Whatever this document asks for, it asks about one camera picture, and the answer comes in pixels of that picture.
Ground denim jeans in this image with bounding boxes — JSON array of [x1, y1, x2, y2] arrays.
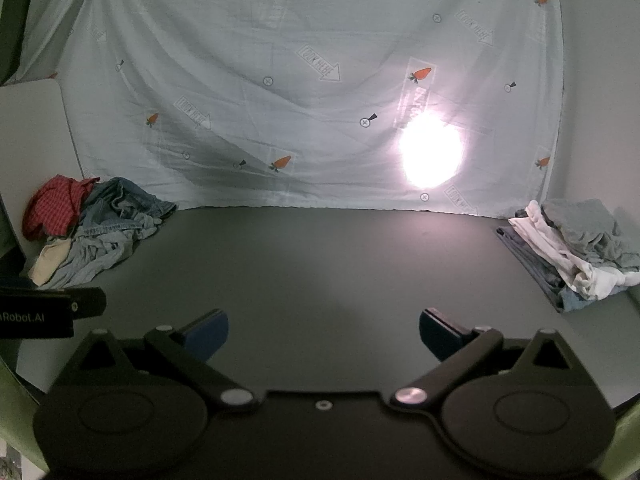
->
[[75, 177, 179, 242]]

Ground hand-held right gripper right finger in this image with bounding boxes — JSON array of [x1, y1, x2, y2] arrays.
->
[[390, 308, 597, 412]]

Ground red checked garment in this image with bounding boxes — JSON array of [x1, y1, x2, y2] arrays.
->
[[22, 174, 102, 241]]

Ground green frame bar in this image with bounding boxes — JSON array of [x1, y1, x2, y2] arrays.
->
[[0, 357, 53, 473], [611, 400, 640, 480]]

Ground grey-green garment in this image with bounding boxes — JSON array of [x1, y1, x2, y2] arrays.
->
[[542, 198, 640, 274]]

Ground cream cloth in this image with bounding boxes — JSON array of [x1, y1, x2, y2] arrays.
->
[[27, 239, 74, 287]]

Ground light blue garment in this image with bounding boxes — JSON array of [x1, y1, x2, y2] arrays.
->
[[37, 227, 147, 289]]

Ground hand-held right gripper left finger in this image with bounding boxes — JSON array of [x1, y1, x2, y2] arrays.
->
[[52, 308, 261, 413]]

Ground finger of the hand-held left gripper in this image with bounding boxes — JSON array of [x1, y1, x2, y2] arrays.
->
[[37, 287, 107, 319]]

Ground carrot print backdrop sheet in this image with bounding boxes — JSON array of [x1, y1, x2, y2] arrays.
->
[[20, 0, 568, 220]]

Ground white garment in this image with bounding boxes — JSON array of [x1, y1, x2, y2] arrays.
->
[[508, 200, 640, 302]]

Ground white board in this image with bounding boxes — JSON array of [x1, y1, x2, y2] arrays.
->
[[0, 78, 84, 266]]

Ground folded blue garment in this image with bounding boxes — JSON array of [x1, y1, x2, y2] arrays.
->
[[496, 226, 603, 314]]

